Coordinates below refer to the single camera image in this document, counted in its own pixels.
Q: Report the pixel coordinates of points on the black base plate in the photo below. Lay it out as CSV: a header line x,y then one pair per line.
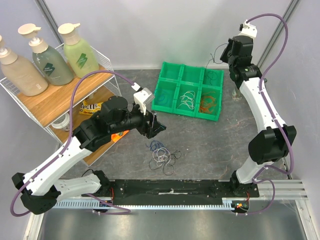
x,y
173,191

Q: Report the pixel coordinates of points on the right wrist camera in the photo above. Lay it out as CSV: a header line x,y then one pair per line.
x,y
247,29

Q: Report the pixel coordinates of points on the beige pump bottle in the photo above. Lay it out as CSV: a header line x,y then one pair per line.
x,y
21,72

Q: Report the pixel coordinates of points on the dark green pump bottle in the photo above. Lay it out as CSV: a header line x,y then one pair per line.
x,y
47,59

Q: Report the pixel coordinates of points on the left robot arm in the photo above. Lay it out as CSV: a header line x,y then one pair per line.
x,y
40,189

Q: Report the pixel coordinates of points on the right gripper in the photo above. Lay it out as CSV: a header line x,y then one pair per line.
x,y
225,53

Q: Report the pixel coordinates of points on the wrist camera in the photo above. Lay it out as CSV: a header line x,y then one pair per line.
x,y
247,29
142,97

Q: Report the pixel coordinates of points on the light green pump bottle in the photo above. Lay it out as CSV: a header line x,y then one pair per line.
x,y
77,50

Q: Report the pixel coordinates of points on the green compartment bin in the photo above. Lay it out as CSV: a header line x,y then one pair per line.
x,y
190,91

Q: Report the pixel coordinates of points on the yellow candy bag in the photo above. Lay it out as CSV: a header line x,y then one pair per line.
x,y
89,109

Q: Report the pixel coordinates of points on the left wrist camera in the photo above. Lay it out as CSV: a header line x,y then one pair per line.
x,y
142,97

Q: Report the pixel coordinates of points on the orange snack box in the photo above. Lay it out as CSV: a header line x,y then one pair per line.
x,y
117,136

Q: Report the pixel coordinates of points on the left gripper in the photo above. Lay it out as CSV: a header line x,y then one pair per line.
x,y
157,126

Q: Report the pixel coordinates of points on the grey slotted cable duct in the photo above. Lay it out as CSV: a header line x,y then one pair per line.
x,y
90,203

